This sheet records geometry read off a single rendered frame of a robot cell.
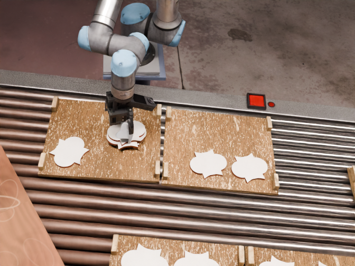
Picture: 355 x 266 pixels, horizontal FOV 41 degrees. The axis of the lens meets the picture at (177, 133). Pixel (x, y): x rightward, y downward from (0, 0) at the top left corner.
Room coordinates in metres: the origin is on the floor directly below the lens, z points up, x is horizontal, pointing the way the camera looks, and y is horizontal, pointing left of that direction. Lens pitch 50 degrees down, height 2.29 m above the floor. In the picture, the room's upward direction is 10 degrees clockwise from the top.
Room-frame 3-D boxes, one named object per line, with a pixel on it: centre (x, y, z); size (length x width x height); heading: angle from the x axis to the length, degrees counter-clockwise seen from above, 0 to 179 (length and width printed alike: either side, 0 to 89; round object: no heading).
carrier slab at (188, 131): (1.09, -0.16, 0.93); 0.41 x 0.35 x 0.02; 96
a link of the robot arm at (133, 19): (1.58, 0.25, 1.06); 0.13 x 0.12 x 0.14; 82
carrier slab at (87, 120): (1.04, 0.26, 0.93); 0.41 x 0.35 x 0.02; 98
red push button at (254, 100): (1.38, -0.30, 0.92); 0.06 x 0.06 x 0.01; 6
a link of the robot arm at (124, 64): (1.06, 0.20, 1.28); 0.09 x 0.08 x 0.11; 172
